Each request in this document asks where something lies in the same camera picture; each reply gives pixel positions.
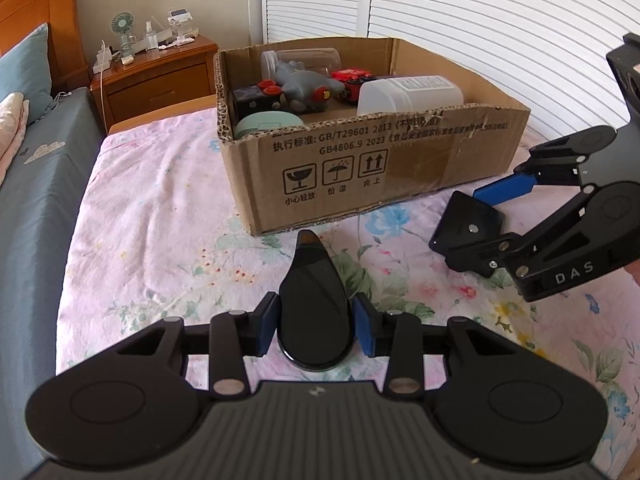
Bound small green desk fan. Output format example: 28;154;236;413
111;12;137;57

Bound white cable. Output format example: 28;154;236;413
96;67;109;136

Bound blue pillow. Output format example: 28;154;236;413
0;22;56;128

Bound brown cardboard box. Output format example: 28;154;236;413
214;37;532;237

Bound clear acrylic phone stand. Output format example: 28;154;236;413
166;7;193;41

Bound pink floral bed sheet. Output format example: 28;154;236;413
55;105;640;461

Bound grey plastic animal toy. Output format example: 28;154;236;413
272;60;351;113

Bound wooden nightstand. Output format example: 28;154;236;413
89;35;220;133

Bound teal egg-shaped case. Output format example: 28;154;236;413
234;110;307;140

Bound narrow white louvered door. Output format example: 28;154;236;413
261;0;374;46

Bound wooden bed frame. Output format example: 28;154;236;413
107;95;218;136

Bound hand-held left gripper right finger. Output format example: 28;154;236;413
352;293;507;396

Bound white translucent plastic container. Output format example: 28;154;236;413
356;75;466;116

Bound black square pad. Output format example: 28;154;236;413
429;190;507;277

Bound black cube toy red knobs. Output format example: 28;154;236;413
231;79;283;121

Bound red toy car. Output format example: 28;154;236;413
331;67;376;103

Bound clear plastic jar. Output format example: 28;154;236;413
260;47;342;83

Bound wooden headboard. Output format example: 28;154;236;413
0;0;93;93

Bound blue bed sheet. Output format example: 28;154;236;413
0;87;108;480

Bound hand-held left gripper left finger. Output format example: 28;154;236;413
120;292;280;399

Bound black oval glossy holder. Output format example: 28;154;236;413
277;229;355;373

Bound pink quilt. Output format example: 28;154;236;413
0;92;30;181

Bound wide white louvered door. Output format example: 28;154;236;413
367;0;640;161

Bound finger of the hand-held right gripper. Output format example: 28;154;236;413
480;184;599;279
472;141;591;207

